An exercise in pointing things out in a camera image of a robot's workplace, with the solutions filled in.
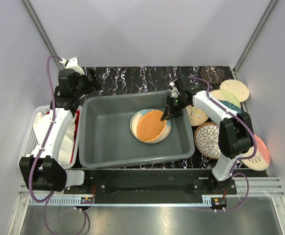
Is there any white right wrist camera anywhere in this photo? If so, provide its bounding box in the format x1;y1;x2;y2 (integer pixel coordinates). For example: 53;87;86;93
169;81;180;98

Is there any grey plastic bin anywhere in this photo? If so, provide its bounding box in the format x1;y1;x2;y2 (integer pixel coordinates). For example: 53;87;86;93
79;91;195;169

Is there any pink and cream plate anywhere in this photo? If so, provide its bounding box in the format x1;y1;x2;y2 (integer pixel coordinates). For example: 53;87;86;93
241;135;270;171

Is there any cream green centre plate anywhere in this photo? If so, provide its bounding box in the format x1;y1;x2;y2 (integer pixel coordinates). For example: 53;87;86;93
210;90;241;108

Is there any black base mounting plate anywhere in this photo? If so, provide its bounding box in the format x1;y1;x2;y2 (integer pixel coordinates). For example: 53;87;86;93
64;169;237;206

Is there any white plastic basket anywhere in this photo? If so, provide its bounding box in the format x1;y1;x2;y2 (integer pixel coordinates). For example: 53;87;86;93
20;105;82;169

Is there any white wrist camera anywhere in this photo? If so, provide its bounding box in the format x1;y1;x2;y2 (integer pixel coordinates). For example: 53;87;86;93
169;81;180;98
60;57;85;75

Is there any white cloth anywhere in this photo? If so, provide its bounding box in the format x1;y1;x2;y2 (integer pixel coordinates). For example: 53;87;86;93
33;111;79;166

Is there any white petal pattern bowl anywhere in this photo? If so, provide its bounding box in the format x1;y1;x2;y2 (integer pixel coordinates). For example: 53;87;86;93
194;122;221;159

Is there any beige wooden round plate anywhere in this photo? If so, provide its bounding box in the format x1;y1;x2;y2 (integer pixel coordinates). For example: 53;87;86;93
220;79;250;102

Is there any dark transparent glass plate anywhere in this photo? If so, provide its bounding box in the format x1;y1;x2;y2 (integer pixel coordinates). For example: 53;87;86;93
200;66;225;84

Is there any orange woven plate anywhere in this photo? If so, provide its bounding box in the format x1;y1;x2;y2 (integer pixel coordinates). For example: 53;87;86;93
137;110;166;142

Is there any cream leaf pattern plate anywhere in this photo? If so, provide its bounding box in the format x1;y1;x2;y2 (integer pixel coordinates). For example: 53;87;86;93
186;105;209;126

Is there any teal embossed plate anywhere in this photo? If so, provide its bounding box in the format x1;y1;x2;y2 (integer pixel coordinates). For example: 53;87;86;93
220;100;242;113

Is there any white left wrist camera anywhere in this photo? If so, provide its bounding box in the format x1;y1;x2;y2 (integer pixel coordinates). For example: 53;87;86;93
60;57;85;75

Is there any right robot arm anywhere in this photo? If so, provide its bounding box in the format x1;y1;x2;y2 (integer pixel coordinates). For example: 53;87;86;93
161;76;257;194

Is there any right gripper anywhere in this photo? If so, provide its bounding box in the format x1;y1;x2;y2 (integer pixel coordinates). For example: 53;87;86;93
162;95;190;122

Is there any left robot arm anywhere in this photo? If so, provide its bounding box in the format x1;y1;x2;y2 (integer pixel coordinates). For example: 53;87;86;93
19;68;101;194

